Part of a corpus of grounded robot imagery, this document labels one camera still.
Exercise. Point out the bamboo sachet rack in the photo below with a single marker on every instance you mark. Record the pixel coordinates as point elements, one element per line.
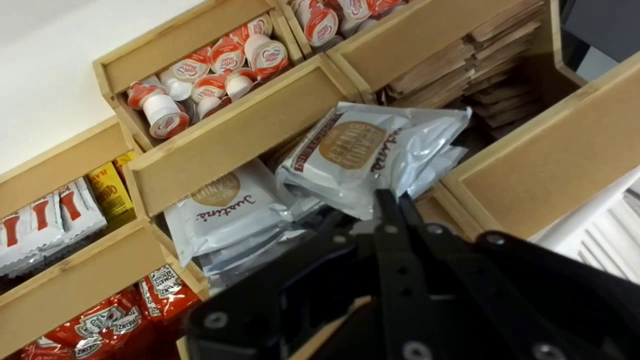
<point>519,185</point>

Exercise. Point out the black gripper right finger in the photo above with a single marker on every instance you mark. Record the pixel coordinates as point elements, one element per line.
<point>494,298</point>

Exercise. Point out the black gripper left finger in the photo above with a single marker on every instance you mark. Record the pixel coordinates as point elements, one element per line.
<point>279,306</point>

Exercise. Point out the white sachet with round logo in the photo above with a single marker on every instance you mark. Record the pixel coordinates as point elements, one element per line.
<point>358,148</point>

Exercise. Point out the white sachet in rack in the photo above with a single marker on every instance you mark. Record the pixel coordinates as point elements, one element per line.
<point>226,211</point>

